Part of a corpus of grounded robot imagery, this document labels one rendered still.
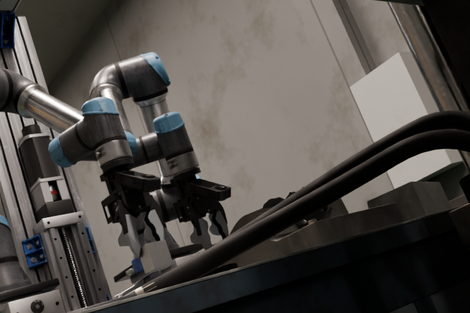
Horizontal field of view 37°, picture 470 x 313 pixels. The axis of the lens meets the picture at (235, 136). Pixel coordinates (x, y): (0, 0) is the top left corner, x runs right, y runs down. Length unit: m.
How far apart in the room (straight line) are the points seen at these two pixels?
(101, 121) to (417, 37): 0.69
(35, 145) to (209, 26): 3.33
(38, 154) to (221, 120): 3.25
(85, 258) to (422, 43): 1.32
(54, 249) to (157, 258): 0.77
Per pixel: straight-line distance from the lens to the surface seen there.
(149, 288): 1.00
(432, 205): 1.74
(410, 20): 1.26
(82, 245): 2.21
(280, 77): 4.85
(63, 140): 1.60
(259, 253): 1.37
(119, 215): 1.45
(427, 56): 1.24
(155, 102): 2.16
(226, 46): 5.28
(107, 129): 1.52
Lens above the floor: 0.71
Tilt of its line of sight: 16 degrees up
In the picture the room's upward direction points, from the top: 21 degrees counter-clockwise
